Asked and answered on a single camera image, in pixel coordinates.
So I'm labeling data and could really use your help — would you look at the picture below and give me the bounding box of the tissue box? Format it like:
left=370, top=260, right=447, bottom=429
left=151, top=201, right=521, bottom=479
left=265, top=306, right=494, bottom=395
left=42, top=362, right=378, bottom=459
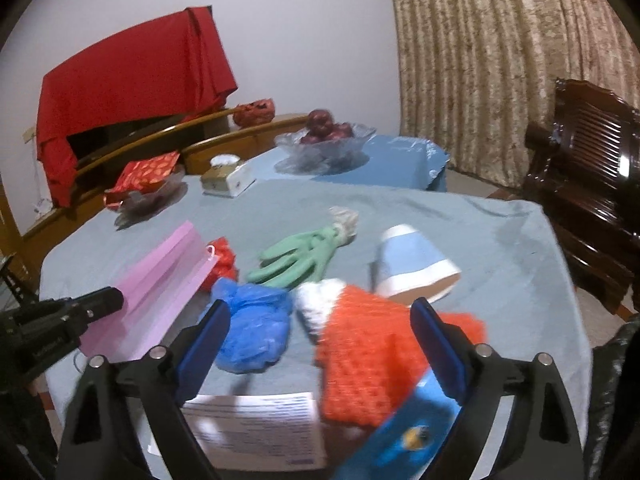
left=201, top=155, right=257, bottom=197

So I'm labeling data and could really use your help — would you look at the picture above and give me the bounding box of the dark wooden chair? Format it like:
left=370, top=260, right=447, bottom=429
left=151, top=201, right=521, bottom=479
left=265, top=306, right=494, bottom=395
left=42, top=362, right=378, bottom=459
left=522, top=77, right=640, bottom=316

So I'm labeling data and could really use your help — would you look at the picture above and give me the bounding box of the blue tablecloth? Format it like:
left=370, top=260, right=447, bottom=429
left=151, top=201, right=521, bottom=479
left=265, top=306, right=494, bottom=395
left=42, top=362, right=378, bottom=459
left=245, top=134, right=451, bottom=193

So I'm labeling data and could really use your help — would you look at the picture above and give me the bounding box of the red patterned packet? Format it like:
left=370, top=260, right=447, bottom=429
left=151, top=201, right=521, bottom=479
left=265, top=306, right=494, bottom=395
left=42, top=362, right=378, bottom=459
left=104, top=150, right=181, bottom=211

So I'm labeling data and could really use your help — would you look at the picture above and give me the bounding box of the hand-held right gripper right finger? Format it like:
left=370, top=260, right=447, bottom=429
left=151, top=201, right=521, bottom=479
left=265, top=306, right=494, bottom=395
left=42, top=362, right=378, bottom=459
left=411, top=297, right=586, bottom=480

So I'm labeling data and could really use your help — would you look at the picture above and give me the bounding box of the white printed cardboard box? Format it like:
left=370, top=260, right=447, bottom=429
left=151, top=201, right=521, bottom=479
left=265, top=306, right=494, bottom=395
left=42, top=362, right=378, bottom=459
left=147, top=392, right=328, bottom=471

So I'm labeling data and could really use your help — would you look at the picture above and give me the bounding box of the orange knitted cloth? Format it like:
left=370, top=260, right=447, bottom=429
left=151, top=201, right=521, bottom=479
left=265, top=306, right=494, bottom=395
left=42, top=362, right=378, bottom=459
left=314, top=284, right=488, bottom=428

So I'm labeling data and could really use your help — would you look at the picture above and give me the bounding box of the blue and white paper cup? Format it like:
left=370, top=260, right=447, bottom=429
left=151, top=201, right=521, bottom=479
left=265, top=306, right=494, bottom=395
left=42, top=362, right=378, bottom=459
left=375, top=224, right=462, bottom=306

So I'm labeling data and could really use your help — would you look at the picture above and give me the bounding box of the pink paper box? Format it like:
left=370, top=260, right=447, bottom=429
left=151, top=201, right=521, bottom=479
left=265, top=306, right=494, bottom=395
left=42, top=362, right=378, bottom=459
left=77, top=220, right=221, bottom=361

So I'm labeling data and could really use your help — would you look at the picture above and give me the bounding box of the beige patterned curtain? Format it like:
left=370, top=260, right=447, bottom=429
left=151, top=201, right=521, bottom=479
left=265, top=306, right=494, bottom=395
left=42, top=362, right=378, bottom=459
left=380, top=0, right=640, bottom=188

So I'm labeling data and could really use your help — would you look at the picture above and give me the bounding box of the grey tablecloth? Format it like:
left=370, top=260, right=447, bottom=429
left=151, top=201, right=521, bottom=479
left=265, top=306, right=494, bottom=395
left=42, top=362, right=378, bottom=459
left=37, top=172, right=593, bottom=480

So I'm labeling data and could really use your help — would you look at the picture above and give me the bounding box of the blue plastic bag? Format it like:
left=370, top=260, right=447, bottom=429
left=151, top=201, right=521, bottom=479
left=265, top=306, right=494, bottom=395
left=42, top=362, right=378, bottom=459
left=197, top=279, right=295, bottom=373

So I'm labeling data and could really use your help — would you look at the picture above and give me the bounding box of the blue cardboard box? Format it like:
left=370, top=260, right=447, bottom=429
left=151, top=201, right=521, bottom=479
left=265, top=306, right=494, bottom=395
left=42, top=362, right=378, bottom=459
left=332, top=372, right=463, bottom=480

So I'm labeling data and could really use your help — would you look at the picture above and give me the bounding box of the knotted red plastic bag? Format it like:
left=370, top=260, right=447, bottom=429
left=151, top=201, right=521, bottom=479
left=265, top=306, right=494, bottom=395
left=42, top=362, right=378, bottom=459
left=200, top=237, right=240, bottom=293

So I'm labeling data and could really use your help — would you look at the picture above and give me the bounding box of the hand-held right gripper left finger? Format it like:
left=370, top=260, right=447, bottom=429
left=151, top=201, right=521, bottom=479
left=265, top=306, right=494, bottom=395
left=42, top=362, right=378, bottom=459
left=55, top=300, right=232, bottom=480

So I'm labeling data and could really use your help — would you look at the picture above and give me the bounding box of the crumpled red bag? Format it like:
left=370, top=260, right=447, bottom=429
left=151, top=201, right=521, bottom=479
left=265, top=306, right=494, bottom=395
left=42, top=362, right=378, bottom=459
left=232, top=97, right=277, bottom=127

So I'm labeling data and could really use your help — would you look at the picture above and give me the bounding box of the glass fruit bowl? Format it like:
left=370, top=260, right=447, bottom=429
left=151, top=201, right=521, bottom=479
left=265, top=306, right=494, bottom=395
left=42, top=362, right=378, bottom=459
left=274, top=122, right=377, bottom=173

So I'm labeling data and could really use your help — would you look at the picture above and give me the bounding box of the black trash bag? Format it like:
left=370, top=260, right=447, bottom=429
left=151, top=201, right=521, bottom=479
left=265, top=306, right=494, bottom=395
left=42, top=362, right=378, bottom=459
left=582, top=317, right=640, bottom=480

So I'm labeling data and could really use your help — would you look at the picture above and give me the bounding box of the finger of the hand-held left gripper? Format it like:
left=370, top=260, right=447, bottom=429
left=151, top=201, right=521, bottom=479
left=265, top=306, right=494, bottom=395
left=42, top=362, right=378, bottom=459
left=40, top=287, right=125, bottom=328

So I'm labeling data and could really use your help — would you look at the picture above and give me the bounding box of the red cloth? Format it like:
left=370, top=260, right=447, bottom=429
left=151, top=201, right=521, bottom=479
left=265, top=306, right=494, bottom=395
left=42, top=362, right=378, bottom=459
left=37, top=6, right=238, bottom=208

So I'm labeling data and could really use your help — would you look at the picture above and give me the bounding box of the glass plate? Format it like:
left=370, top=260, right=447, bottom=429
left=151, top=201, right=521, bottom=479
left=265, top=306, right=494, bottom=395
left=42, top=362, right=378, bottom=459
left=112, top=167, right=188, bottom=226

